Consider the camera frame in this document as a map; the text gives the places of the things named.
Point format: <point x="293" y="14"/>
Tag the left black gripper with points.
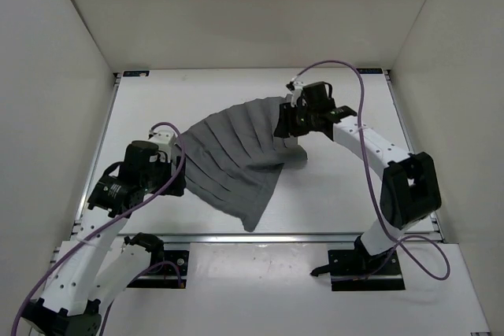
<point x="179" y="182"/>

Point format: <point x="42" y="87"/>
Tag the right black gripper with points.
<point x="287" y="126"/>

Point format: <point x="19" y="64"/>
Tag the grey pleated skirt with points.
<point x="234" y="161"/>

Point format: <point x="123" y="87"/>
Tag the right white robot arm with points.
<point x="409" y="187"/>

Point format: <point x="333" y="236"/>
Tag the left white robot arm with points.
<point x="78" y="292"/>

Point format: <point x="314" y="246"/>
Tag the right blue corner label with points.
<point x="370" y="71"/>

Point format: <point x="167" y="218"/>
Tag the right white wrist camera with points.
<point x="296" y="89"/>

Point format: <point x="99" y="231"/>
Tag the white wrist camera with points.
<point x="296" y="89"/>
<point x="165" y="140"/>

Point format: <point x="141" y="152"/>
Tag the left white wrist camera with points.
<point x="165" y="140"/>

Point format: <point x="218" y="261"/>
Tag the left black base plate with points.
<point x="170" y="271"/>

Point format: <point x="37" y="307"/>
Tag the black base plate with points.
<point x="347" y="275"/>
<point x="170" y="271"/>

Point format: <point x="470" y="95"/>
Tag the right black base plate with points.
<point x="347" y="275"/>

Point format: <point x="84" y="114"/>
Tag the aluminium front table rail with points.
<point x="257" y="238"/>

